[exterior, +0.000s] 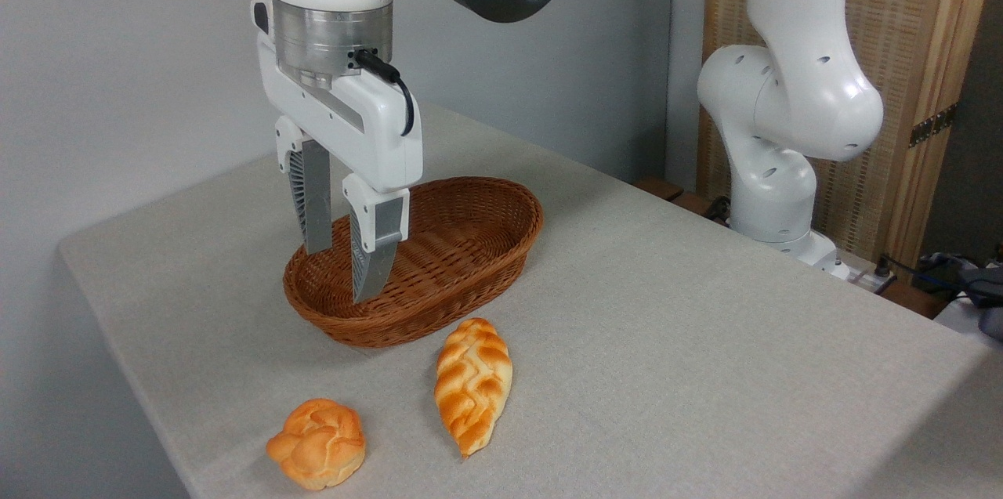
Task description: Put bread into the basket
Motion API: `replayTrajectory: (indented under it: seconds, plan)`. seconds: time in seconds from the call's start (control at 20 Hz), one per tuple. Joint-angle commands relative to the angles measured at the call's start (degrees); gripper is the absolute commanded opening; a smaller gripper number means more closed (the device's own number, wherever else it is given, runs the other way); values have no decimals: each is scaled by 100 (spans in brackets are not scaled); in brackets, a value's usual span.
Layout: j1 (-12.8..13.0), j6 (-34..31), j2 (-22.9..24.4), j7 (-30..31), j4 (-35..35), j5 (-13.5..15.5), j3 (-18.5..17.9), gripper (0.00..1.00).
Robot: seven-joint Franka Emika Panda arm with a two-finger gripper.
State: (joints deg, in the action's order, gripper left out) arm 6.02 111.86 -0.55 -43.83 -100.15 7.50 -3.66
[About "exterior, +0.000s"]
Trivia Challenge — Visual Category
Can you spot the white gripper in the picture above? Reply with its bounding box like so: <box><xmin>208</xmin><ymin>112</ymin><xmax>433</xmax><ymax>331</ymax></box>
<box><xmin>251</xmin><ymin>0</ymin><xmax>425</xmax><ymax>305</ymax></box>

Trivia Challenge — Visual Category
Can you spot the round knotted bread roll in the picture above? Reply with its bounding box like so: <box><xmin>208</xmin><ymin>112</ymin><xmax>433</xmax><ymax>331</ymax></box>
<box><xmin>266</xmin><ymin>398</ymin><xmax>367</xmax><ymax>491</ymax></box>

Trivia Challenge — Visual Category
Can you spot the brown wicker oval basket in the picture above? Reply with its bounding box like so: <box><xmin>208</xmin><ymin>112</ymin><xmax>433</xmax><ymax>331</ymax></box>
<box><xmin>283</xmin><ymin>176</ymin><xmax>544</xmax><ymax>349</ymax></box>

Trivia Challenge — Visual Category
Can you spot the long braided bread loaf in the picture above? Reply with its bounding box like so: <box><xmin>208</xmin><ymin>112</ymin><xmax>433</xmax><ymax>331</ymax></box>
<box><xmin>434</xmin><ymin>317</ymin><xmax>513</xmax><ymax>457</ymax></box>

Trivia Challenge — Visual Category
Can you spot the metal screen hinge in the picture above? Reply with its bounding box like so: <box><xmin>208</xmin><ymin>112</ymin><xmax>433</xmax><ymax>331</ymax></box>
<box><xmin>908</xmin><ymin>103</ymin><xmax>958</xmax><ymax>149</ymax></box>

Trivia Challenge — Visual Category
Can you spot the wooden folding screen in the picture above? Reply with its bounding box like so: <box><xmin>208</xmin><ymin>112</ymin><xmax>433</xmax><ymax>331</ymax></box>
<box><xmin>697</xmin><ymin>0</ymin><xmax>1003</xmax><ymax>268</ymax></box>

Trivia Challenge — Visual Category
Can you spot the grey cloth bundle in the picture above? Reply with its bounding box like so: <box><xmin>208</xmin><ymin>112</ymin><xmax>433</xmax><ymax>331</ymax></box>
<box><xmin>958</xmin><ymin>266</ymin><xmax>1003</xmax><ymax>342</ymax></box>

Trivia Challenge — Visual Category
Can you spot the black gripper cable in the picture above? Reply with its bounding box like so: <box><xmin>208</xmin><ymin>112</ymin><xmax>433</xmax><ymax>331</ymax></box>
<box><xmin>355</xmin><ymin>49</ymin><xmax>415</xmax><ymax>137</ymax></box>

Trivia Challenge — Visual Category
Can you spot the black cable bundle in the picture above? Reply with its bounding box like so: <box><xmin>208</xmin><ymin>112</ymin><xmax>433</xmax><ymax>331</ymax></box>
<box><xmin>874</xmin><ymin>251</ymin><xmax>1003</xmax><ymax>309</ymax></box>

